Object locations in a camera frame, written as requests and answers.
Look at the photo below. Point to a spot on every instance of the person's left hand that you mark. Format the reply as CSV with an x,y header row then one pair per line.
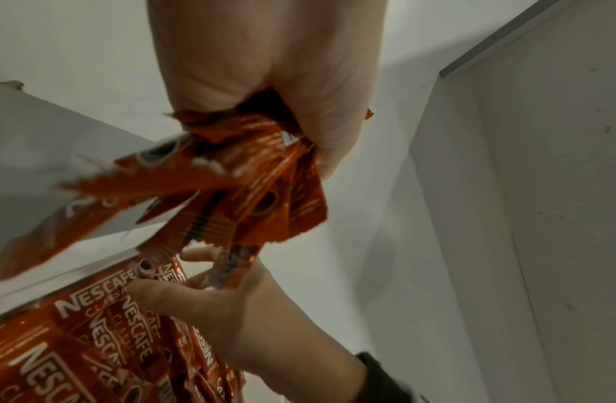
x,y
288,59

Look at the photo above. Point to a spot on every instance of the person's right hand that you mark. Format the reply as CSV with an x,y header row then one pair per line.
x,y
248,315

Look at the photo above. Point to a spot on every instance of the bunch of Nescafe sachets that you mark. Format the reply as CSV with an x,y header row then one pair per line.
x,y
238,189

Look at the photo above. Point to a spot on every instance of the pile of red Nescafe sachets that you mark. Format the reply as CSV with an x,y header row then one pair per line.
x,y
64,346

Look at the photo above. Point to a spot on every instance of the white plastic tray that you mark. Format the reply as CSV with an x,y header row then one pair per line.
x,y
64,275

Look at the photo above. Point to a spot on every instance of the black right wristband with markers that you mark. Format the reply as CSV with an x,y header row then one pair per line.
x,y
387,381

